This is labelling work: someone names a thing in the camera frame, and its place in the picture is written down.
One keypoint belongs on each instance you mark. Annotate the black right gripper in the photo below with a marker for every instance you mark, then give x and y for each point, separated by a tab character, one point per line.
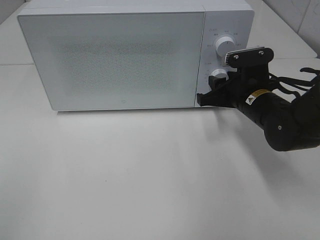
249	89

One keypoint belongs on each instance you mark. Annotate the white microwave knob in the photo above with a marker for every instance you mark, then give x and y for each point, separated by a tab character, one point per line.
219	73
224	44

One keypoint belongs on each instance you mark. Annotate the white microwave door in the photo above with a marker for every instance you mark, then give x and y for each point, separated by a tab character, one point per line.
116	61

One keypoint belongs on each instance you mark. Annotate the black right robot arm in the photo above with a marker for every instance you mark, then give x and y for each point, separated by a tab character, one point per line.
286	109

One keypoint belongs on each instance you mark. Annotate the white microwave oven body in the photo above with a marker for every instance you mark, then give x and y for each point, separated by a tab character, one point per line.
231	18

